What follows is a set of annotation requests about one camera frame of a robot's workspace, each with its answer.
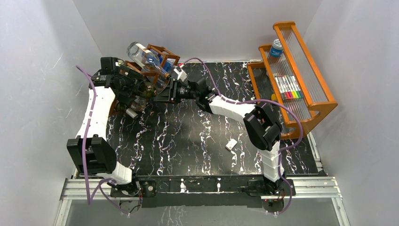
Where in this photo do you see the orange wooden display shelf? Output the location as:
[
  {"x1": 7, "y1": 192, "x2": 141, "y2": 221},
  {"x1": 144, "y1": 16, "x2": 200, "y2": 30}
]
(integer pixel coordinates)
[{"x1": 247, "y1": 21, "x2": 337, "y2": 139}]

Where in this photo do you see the blue labelled plastic bottle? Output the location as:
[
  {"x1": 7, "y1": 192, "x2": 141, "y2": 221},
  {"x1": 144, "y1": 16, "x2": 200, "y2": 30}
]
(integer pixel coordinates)
[{"x1": 160, "y1": 58, "x2": 174, "y2": 74}]

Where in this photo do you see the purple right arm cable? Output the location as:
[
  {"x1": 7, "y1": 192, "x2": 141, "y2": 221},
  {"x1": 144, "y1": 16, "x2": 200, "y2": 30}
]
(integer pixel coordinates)
[{"x1": 179, "y1": 57, "x2": 303, "y2": 215}]

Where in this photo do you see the dark green wine bottle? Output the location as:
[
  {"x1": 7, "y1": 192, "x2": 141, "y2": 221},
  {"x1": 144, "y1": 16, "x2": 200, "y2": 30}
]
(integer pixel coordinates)
[{"x1": 123, "y1": 61, "x2": 168, "y2": 99}]

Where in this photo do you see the row of coloured markers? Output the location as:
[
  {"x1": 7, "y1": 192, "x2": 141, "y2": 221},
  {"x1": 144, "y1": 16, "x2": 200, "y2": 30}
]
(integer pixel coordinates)
[{"x1": 274, "y1": 74, "x2": 304, "y2": 100}]

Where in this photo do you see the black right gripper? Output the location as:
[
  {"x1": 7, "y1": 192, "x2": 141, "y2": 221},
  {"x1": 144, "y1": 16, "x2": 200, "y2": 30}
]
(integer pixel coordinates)
[{"x1": 153, "y1": 78, "x2": 198, "y2": 105}]

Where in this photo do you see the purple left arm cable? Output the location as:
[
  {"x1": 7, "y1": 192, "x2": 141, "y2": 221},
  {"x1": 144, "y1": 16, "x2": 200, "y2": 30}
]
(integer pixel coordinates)
[{"x1": 75, "y1": 65, "x2": 132, "y2": 216}]

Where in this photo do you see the blue lidded small jar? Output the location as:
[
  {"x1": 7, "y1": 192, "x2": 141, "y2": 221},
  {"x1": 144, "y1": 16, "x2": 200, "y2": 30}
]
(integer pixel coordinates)
[{"x1": 270, "y1": 39, "x2": 283, "y2": 57}]

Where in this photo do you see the silver-capped dark wine bottle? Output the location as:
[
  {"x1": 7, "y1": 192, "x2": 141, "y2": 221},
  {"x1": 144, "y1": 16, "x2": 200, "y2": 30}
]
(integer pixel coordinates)
[{"x1": 115, "y1": 101, "x2": 138, "y2": 119}]

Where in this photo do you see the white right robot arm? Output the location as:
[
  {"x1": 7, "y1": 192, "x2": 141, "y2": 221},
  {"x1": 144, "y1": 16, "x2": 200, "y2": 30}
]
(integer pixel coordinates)
[{"x1": 153, "y1": 79, "x2": 285, "y2": 195}]

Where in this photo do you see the small white box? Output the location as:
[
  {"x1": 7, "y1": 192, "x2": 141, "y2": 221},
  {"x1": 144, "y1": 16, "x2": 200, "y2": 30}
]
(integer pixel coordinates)
[{"x1": 225, "y1": 139, "x2": 238, "y2": 151}]

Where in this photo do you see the clear glass corked bottle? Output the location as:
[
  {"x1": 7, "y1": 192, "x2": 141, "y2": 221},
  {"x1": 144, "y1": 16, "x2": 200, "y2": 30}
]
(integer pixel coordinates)
[{"x1": 126, "y1": 41, "x2": 170, "y2": 82}]

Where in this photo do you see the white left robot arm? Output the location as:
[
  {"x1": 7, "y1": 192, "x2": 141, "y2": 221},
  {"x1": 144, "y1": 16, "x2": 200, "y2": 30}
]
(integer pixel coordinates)
[{"x1": 66, "y1": 56, "x2": 150, "y2": 198}]

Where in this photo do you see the small yellow object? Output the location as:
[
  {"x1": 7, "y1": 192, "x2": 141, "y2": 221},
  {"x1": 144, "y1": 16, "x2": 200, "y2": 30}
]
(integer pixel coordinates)
[{"x1": 271, "y1": 94, "x2": 277, "y2": 102}]

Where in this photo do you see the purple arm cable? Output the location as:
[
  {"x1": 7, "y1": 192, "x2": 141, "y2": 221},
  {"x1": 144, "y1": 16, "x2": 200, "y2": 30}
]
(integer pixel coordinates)
[
  {"x1": 179, "y1": 57, "x2": 303, "y2": 215},
  {"x1": 75, "y1": 65, "x2": 132, "y2": 216}
]

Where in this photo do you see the brown wooden wine rack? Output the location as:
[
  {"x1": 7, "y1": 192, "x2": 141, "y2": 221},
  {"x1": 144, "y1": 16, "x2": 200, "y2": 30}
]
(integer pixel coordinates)
[{"x1": 109, "y1": 43, "x2": 181, "y2": 116}]

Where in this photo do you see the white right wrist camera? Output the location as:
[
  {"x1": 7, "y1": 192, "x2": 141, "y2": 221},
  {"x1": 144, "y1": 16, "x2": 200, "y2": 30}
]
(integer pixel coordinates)
[{"x1": 171, "y1": 65, "x2": 187, "y2": 83}]

